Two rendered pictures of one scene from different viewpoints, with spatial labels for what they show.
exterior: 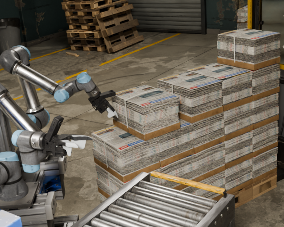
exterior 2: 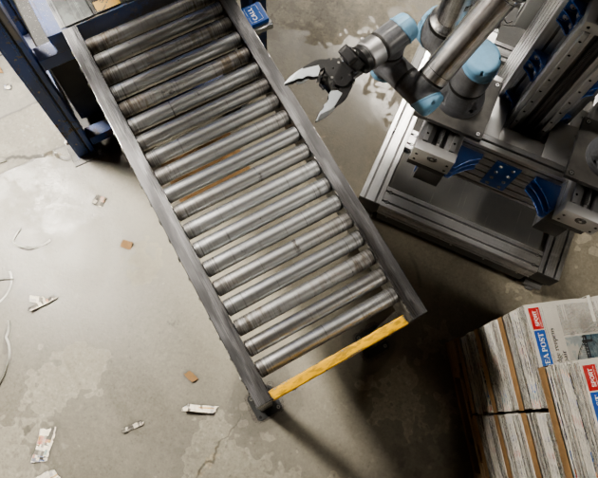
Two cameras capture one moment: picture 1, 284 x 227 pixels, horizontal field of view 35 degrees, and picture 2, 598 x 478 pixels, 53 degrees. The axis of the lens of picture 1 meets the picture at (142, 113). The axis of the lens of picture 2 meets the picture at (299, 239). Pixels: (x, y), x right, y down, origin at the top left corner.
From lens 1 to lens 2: 2.05 m
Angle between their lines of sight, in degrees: 75
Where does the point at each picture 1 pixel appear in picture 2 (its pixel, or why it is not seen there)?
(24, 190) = (446, 105)
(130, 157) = (520, 334)
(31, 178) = (544, 154)
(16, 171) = (457, 81)
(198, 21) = not seen: outside the picture
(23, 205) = not seen: hidden behind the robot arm
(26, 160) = not seen: hidden behind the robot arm
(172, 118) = (579, 460)
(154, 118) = (569, 399)
